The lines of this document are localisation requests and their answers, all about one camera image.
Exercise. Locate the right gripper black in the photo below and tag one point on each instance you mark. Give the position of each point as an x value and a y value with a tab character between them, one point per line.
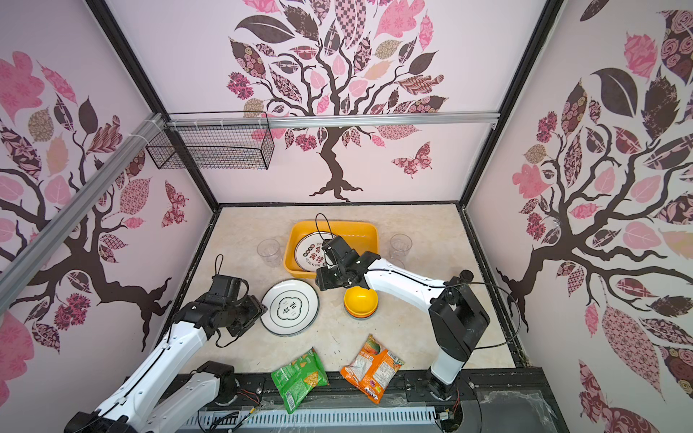
324	282

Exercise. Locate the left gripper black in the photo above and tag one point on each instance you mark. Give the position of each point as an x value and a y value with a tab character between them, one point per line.
255	311

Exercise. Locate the plate with red characters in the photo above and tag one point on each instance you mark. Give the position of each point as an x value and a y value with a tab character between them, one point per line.
309	253

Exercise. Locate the white plate green flower outline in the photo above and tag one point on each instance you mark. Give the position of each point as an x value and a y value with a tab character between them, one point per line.
291	307

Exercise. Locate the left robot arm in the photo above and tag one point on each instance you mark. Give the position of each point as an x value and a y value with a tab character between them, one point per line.
140	404

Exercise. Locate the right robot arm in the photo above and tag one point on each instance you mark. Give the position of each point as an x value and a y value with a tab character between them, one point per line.
457	316

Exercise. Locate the yellow plastic bin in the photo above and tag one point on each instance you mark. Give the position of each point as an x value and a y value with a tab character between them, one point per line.
361	236

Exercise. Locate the yellow stacked bowls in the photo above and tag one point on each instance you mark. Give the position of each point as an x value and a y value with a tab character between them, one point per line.
360	303

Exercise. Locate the clear cup back right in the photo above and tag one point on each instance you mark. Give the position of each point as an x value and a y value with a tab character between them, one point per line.
400	245

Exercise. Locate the clear cup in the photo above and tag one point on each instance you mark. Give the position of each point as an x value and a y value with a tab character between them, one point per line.
270	252
400	245

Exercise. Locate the clear cup left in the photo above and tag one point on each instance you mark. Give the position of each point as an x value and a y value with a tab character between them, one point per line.
270	252

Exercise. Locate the orange snack bag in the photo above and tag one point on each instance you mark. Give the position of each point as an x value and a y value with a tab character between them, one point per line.
372	369

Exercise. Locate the green snack bag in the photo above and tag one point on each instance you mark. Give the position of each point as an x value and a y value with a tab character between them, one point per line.
296	380

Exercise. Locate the yellow juice bottle black cap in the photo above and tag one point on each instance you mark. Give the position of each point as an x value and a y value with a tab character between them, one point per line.
466	276

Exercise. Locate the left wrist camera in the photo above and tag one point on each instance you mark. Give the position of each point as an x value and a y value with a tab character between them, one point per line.
227	287

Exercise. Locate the aluminium rail back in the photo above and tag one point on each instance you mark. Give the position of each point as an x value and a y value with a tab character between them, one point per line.
466	117

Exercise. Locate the aluminium rail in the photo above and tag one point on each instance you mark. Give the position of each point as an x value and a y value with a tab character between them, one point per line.
466	117
19	273

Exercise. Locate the white slotted cable duct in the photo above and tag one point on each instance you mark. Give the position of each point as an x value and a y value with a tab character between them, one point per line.
374	419

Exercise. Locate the black wire basket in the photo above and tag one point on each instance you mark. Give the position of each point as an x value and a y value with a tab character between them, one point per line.
232	140

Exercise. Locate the aluminium rail left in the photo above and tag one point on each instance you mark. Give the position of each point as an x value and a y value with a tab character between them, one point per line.
19	273

